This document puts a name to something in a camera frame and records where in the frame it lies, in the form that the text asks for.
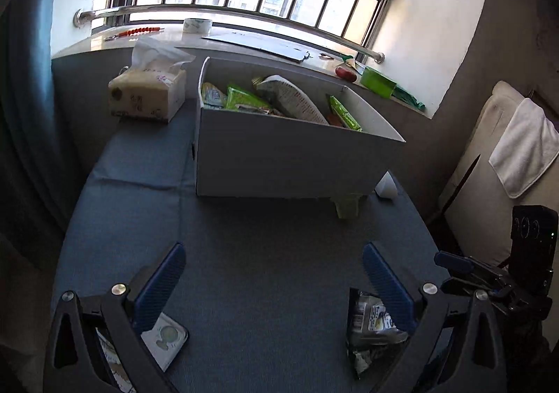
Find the black silver snack bag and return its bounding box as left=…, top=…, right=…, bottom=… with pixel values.
left=346, top=288, right=409, bottom=380

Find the lime green small snack bag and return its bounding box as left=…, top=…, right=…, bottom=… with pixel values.
left=328, top=95, right=363, bottom=132

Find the pale yellow chip bag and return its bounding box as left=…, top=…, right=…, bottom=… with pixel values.
left=201, top=82, right=227, bottom=108

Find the green seaweed snack bag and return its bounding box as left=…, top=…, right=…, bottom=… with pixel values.
left=225, top=85, right=273, bottom=112

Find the white printed tall snack bag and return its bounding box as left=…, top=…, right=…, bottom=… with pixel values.
left=252, top=75, right=328, bottom=125

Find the smartphone with white case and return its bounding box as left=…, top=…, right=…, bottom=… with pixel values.
left=96, top=313, right=189, bottom=392

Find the white remote device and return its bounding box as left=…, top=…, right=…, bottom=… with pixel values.
left=374, top=172, right=398, bottom=200

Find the blue table cloth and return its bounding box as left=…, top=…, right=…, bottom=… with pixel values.
left=53, top=103, right=446, bottom=392

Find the white towel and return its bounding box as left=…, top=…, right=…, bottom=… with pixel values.
left=489, top=98, right=558, bottom=199

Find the teal curtain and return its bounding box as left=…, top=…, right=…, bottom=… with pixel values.
left=1, top=0, right=75, bottom=251

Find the white cardboard box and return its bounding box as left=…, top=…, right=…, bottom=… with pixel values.
left=194, top=57, right=406, bottom=198

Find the green plastic bag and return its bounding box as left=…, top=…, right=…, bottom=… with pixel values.
left=337, top=54, right=426, bottom=112

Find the green tape roll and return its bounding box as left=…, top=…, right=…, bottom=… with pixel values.
left=360, top=67, right=397, bottom=99

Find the tissue pack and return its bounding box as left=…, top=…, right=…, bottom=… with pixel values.
left=108, top=36, right=195, bottom=122

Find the red small object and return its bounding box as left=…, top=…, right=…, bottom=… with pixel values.
left=334, top=66, right=357, bottom=83

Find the clear tape roll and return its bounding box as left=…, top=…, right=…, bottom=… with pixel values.
left=182, top=17, right=212, bottom=36

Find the red bead string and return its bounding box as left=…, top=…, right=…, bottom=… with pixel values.
left=103, top=26, right=165, bottom=43

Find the steel window rail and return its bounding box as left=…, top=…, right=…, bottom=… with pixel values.
left=72, top=4, right=386, bottom=64

